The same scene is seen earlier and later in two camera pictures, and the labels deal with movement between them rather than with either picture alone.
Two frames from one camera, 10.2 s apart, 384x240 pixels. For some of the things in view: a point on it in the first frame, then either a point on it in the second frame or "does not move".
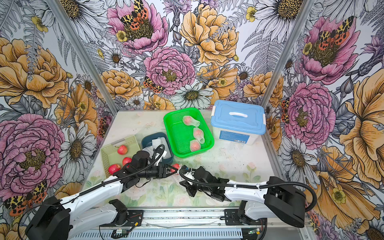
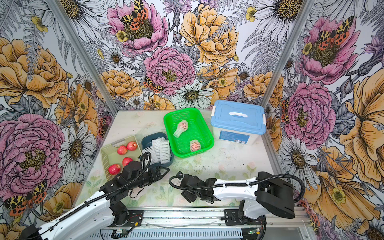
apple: x=188 y=120 → x=182 y=126
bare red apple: x=126 y=160 does not move
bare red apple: x=114 y=168 does not move
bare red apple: x=122 y=150 does not move
